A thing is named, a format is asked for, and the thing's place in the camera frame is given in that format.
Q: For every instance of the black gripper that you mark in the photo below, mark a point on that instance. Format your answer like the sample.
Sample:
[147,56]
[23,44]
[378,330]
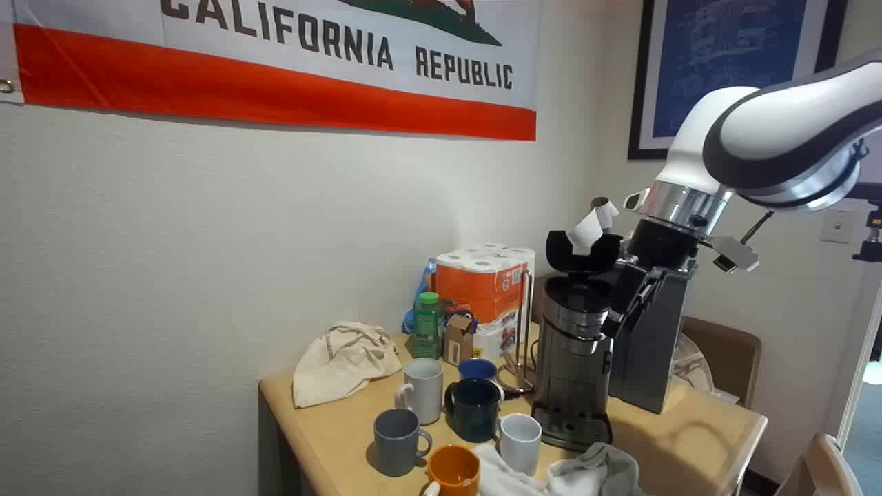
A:
[651,247]

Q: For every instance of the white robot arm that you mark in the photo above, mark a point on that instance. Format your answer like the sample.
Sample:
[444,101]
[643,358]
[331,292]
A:
[789,148]

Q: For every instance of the black coffeemaker lid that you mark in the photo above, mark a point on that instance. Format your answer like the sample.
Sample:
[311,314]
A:
[565,259]

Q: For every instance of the black silver coffeemaker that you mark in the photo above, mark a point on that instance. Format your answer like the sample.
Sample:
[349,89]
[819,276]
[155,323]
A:
[581,369]

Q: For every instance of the orange paper towel pack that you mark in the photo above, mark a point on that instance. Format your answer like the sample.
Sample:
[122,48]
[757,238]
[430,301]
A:
[492,283]

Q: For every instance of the wooden chair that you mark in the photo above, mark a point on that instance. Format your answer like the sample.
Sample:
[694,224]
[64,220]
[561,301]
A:
[731,354]

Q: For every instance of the small brown box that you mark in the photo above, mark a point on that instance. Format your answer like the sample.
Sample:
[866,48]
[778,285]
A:
[459,337]

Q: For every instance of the blue mug behind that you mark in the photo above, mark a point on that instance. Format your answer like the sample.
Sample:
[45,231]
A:
[479,370]

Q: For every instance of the dark blue mug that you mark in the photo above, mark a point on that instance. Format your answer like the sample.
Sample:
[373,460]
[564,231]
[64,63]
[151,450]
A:
[473,410]

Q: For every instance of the grey white cloth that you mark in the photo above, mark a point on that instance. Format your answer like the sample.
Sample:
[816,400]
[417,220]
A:
[596,472]

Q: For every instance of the green plastic bottle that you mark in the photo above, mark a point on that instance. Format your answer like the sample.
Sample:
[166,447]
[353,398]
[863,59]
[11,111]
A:
[425,334]

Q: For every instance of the framed blue poster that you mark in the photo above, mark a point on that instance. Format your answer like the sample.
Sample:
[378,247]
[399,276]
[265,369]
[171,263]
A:
[691,48]

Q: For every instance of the California Republic flag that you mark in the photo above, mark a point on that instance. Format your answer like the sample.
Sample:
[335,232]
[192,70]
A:
[430,68]

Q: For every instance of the orange mug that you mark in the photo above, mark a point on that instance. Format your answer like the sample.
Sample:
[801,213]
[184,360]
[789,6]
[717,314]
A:
[452,472]

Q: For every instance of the grey mug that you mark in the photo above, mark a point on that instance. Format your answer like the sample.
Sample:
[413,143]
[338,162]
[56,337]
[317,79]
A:
[401,442]

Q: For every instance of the light wooden chair corner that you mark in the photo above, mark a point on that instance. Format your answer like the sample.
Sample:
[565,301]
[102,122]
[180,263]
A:
[823,472]

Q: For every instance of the beige cloth bag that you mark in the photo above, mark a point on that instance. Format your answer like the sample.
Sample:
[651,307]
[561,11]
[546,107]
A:
[346,360]

